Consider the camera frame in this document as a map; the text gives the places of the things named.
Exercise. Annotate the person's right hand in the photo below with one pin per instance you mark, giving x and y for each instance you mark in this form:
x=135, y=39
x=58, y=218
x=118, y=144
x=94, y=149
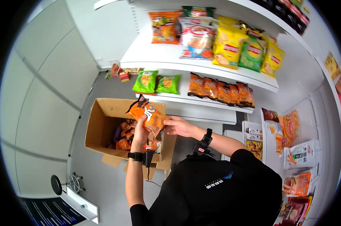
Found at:
x=183, y=127

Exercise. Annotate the person's left hand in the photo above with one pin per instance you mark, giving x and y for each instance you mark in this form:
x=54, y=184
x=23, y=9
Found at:
x=139, y=137

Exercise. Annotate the person's right fingers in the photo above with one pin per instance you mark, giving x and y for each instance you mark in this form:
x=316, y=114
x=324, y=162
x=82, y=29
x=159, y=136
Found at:
x=172, y=121

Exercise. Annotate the person's left thumb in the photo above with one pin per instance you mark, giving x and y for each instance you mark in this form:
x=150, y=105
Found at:
x=144, y=120

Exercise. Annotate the orange snack packet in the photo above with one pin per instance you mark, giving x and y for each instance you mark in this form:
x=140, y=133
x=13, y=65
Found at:
x=152, y=114

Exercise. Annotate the pile of snack bags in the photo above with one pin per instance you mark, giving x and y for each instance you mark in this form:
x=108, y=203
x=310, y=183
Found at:
x=124, y=137

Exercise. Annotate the black wrist band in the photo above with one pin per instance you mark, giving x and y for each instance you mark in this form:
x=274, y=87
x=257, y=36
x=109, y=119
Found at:
x=205, y=140
x=138, y=156

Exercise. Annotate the brown cardboard box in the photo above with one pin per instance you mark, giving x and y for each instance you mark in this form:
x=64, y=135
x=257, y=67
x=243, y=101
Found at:
x=102, y=124

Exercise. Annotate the full shop shelf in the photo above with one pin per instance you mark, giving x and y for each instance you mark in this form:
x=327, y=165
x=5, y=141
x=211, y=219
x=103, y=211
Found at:
x=297, y=158
x=204, y=48

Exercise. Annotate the person's body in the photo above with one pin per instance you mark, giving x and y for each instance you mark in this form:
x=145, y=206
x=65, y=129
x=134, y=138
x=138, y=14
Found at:
x=215, y=192

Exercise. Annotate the round metal fitting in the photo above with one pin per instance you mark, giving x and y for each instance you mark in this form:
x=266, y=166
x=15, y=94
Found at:
x=75, y=182

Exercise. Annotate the black round disc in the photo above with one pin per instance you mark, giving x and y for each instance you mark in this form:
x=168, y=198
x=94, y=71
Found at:
x=56, y=185

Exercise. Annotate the white counter with dark screen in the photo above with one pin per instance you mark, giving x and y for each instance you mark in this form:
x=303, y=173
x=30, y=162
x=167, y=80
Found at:
x=74, y=206

